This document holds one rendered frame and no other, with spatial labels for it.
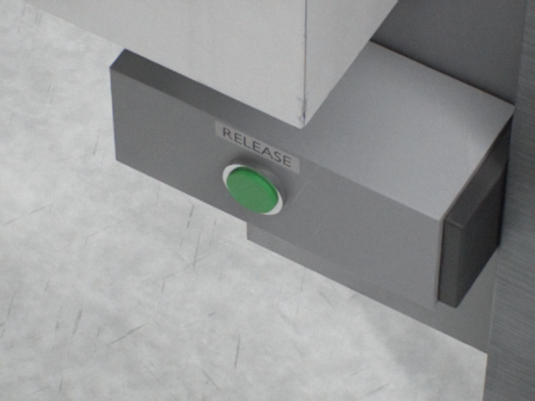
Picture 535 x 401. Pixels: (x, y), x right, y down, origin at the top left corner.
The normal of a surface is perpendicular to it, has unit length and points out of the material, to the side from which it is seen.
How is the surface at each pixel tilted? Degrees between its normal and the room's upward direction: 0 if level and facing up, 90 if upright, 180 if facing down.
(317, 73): 90
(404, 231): 90
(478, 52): 90
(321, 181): 90
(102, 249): 0
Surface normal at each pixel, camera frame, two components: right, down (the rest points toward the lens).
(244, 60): -0.51, 0.69
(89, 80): 0.00, -0.60
